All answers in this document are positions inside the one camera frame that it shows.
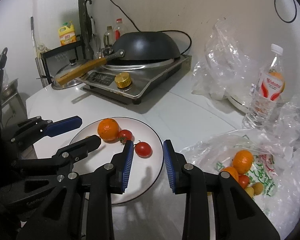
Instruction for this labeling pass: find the black cooker cable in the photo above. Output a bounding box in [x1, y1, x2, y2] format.
[105, 0, 192, 55]

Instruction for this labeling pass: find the crumpled clear plastic bag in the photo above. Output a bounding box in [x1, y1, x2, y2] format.
[272, 95, 300, 155]

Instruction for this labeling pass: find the dark vertical pipe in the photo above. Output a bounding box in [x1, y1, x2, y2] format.
[78, 0, 87, 38]

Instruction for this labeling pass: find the black metal rack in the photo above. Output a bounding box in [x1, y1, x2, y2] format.
[35, 36, 84, 85]

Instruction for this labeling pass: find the black umbrella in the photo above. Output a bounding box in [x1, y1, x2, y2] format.
[84, 0, 100, 55]

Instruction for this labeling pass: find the red-capped sauce bottle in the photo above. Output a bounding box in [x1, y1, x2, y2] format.
[114, 19, 124, 42]

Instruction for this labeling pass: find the printed clear plastic bag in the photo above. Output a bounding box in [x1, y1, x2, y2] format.
[178, 130, 300, 230]

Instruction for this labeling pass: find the yellow detergent bottle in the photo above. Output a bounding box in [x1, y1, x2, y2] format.
[58, 21, 77, 46]

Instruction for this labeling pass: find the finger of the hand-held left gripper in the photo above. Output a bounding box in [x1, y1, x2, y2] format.
[11, 116, 83, 143]
[15, 135, 102, 180]

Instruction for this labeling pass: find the white plate with dark rim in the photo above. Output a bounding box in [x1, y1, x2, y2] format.
[69, 117, 164, 205]

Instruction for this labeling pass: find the white dish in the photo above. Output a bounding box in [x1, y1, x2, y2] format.
[226, 94, 251, 114]

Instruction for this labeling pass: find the clear water bottle red label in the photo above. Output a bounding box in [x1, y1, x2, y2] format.
[242, 44, 286, 130]

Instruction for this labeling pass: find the gold cooker knob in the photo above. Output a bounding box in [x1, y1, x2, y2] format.
[114, 72, 132, 89]

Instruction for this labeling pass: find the mop with grey handle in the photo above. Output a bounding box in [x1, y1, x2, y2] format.
[30, 17, 44, 85]

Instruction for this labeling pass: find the black range hood cable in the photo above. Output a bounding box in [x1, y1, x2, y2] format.
[266, 0, 297, 23]

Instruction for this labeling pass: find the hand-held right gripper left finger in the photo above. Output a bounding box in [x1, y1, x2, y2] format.
[16, 140, 135, 240]

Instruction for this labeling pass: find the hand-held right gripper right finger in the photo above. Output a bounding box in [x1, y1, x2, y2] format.
[163, 139, 281, 240]

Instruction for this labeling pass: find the pale cloth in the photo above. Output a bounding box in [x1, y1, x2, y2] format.
[36, 44, 49, 58]

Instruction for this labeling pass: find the red tomato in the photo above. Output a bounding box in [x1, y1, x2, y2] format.
[238, 174, 250, 189]
[117, 129, 134, 144]
[135, 141, 152, 158]

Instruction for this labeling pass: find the cooking oil bottle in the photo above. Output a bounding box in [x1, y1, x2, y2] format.
[104, 26, 115, 48]

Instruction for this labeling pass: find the orange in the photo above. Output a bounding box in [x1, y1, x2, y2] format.
[232, 150, 255, 175]
[97, 118, 120, 141]
[220, 166, 239, 183]

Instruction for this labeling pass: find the black wok with wooden handle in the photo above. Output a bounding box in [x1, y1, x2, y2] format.
[54, 31, 181, 87]

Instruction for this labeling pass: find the glass pot lid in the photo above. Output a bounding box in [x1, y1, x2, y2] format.
[51, 58, 90, 90]

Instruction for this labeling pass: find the steel bowl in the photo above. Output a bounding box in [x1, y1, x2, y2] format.
[2, 84, 15, 97]

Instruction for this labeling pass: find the steel induction cooker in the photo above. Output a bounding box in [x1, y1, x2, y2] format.
[76, 54, 192, 105]

